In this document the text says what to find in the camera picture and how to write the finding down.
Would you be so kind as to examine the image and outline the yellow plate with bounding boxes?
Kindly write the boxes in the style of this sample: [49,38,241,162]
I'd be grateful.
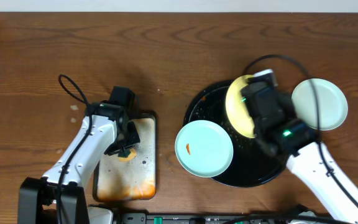
[225,75,254,138]

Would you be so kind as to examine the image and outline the green yellow sponge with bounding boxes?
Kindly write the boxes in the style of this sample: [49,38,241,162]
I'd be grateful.
[117,147,137,162]

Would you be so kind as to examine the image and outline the light blue plate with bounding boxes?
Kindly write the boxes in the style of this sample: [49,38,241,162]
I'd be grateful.
[175,120,234,178]
[291,78,348,131]

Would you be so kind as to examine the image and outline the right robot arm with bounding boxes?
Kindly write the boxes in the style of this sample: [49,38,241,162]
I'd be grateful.
[226,69,358,223]

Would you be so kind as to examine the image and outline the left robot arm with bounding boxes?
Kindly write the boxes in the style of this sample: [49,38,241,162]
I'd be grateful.
[17,86,140,223]

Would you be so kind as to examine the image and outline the round black tray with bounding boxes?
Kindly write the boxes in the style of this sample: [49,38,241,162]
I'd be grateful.
[183,80,285,187]

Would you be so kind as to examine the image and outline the rectangular soapy metal tray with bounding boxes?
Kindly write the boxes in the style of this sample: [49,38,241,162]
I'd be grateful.
[93,113,157,202]

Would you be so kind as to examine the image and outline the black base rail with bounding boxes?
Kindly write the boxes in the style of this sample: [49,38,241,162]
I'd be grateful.
[121,213,316,224]

